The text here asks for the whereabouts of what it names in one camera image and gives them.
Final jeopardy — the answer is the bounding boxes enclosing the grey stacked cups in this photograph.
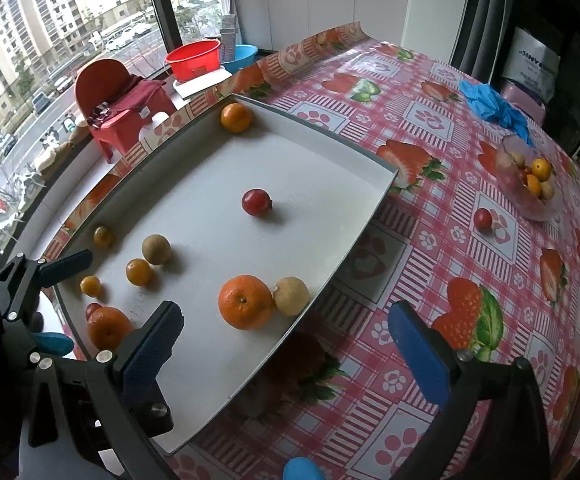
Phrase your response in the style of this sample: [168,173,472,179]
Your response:
[219,14,236,56]

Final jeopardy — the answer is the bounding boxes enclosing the red plastic basin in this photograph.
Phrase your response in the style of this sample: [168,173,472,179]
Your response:
[164,38,221,83]

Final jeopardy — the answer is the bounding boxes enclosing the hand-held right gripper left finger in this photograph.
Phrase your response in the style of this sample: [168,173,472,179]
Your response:
[17,301,186,480]

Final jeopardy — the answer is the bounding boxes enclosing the white flat scale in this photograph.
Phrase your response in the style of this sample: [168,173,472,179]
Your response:
[173,68,234,100]

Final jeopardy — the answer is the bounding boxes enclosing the medium orange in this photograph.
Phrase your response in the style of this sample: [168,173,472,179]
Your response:
[87,305,134,351]
[219,102,254,135]

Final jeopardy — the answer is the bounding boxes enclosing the strawberry paw print tablecloth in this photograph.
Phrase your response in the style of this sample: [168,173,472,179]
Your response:
[42,21,580,480]

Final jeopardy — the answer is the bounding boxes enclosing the red plastic chair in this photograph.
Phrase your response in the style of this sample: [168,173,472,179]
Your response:
[74,58,177,164]

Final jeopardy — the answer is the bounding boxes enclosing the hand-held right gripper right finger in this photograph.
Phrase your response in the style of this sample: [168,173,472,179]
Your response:
[389,301,553,480]

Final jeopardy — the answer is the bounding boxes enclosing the pink stool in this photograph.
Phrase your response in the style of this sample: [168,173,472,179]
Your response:
[499,81,547,122]

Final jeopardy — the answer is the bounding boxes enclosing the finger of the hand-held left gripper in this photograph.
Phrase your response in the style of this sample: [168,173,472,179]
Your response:
[0,250,93,321]

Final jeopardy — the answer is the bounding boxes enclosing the grey curtain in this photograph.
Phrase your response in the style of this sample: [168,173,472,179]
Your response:
[449,0,514,84]

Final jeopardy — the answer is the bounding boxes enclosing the white rectangular tray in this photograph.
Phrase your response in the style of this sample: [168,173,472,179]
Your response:
[52,93,401,456]

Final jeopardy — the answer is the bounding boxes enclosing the blue disposable gloves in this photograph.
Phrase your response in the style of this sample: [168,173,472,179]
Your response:
[458,79,534,144]

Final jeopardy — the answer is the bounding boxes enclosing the white cabinet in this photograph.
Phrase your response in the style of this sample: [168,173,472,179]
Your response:
[231,0,412,54]

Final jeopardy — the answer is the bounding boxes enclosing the blue plastic basin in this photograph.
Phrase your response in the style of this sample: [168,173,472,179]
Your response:
[219,43,260,74]

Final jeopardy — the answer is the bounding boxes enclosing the clear glass bowl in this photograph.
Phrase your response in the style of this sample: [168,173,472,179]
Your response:
[494,133,564,222]

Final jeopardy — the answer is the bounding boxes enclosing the white printed plastic bag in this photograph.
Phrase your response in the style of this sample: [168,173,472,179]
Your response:
[501,26,562,104]

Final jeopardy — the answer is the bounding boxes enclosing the beige round longan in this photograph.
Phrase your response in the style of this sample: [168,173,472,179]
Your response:
[273,276,311,317]
[141,233,172,265]

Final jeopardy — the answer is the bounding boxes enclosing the large orange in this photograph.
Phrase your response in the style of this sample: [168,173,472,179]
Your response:
[217,273,276,331]

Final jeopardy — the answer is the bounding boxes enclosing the large window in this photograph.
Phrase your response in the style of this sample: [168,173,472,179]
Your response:
[0,0,233,261]

